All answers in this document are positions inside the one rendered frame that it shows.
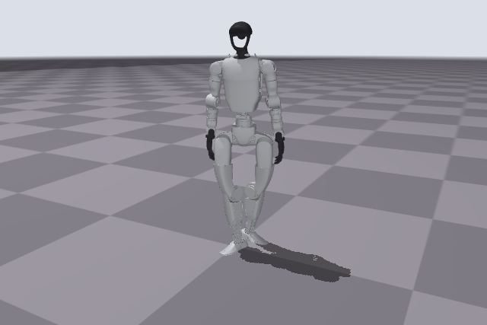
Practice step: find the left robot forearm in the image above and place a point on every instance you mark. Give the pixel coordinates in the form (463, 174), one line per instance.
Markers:
(276, 118)

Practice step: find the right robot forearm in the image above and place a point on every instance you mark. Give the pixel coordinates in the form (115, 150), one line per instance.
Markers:
(211, 120)

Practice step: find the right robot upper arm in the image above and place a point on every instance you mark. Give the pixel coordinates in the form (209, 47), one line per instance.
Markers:
(215, 70)

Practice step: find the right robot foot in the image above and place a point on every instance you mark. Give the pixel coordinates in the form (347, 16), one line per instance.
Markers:
(233, 247)

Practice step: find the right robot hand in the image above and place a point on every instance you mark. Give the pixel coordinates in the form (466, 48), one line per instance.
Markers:
(210, 137)

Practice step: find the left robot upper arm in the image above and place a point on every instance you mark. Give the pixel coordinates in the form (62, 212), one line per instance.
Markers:
(268, 68)

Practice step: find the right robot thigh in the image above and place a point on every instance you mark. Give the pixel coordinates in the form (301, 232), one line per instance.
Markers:
(224, 168)

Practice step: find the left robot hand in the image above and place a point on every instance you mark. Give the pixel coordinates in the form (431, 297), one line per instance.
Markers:
(279, 140)

